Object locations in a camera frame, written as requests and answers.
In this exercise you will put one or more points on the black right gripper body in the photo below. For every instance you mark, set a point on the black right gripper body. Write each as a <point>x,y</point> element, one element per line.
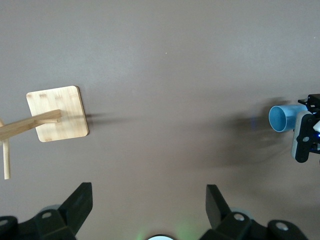
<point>316,145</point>

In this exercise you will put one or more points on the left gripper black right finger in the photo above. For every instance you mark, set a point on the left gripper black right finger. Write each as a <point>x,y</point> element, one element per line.
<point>237,228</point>

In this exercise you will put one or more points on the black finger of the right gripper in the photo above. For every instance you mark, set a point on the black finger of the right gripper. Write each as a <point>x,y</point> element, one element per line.
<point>311,103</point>

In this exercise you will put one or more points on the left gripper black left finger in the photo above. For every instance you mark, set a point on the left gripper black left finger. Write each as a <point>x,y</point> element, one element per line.
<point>55,225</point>

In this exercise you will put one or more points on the light blue plastic cup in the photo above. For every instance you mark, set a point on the light blue plastic cup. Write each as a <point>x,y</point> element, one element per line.
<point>290,112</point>

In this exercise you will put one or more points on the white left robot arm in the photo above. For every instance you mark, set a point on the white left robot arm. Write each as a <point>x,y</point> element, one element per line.
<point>160,238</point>

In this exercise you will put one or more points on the wooden cup rack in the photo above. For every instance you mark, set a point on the wooden cup rack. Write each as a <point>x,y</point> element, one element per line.
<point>60,112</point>

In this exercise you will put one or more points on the brown table mat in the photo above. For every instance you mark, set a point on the brown table mat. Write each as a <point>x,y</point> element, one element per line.
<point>160,75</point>

